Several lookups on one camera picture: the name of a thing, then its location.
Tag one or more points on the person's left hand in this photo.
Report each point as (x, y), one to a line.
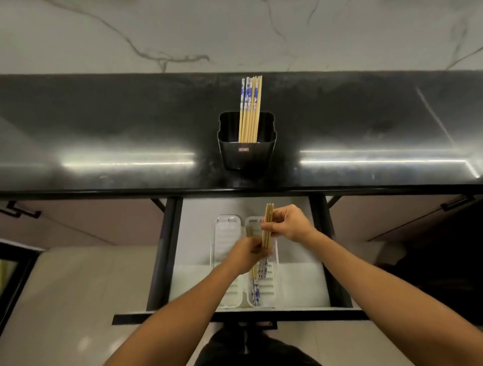
(241, 256)

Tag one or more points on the black plastic chopstick holder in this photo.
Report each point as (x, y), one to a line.
(247, 156)

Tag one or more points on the beige cabinet door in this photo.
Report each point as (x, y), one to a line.
(392, 215)
(83, 222)

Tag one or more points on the person's left forearm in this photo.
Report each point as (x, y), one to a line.
(177, 320)

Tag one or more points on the wooden chopstick with blue end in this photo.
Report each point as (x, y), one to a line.
(271, 212)
(265, 226)
(257, 292)

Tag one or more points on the person's left fingers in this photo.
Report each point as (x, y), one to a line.
(262, 255)

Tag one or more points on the person's right forearm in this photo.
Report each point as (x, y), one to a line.
(381, 298)

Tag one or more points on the white ribbed plastic chopstick case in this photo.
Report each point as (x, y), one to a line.
(230, 290)

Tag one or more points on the person's right hand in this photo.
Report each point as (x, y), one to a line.
(296, 226)

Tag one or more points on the black framed glass door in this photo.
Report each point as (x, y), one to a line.
(19, 271)

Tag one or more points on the black drawer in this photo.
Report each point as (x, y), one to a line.
(162, 264)

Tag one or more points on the person's dark clothing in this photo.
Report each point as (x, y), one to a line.
(256, 350)

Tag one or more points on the white drawer liner mat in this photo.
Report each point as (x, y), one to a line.
(302, 282)

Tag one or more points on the person's right thumb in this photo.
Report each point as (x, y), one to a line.
(281, 213)

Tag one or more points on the bunch of blue-patterned chopsticks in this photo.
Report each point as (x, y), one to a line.
(249, 113)

